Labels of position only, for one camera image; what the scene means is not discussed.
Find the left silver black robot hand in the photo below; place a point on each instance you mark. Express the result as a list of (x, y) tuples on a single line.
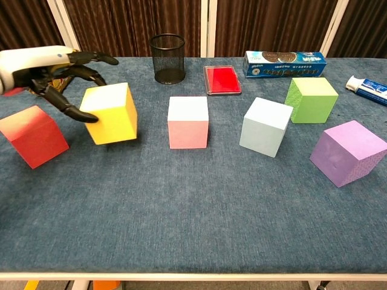
[(33, 63)]

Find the red foam cube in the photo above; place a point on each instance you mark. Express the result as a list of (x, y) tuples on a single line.
[(36, 145)]

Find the yellow foam cube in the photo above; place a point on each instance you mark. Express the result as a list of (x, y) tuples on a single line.
[(115, 121)]

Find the light blue foam cube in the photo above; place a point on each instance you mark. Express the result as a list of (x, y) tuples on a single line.
[(261, 133)]

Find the green foam cube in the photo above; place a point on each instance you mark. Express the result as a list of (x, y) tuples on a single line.
[(314, 105)]

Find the pink foam cube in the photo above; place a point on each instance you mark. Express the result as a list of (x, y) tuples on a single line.
[(187, 130)]

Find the purple foam cube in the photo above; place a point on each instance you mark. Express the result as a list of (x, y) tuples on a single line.
[(338, 154)]

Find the brown curtain panel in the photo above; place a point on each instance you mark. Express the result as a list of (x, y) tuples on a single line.
[(136, 18), (24, 21), (272, 24), (366, 27)]

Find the black mesh pen holder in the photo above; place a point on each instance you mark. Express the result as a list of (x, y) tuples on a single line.
[(167, 60)]

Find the red ink pad case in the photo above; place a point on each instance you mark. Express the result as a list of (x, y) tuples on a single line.
[(222, 80)]

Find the orange plastic object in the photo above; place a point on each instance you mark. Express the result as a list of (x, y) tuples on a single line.
[(106, 285)]

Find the blue cookie box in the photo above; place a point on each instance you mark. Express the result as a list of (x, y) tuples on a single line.
[(284, 65)]

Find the white blue toothpaste tube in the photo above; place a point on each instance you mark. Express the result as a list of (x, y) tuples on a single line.
[(370, 89)]

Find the white partition post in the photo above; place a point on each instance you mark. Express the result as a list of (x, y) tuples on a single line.
[(334, 27), (211, 27), (65, 27)]

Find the white table frame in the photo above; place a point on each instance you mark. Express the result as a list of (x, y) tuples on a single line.
[(193, 276)]

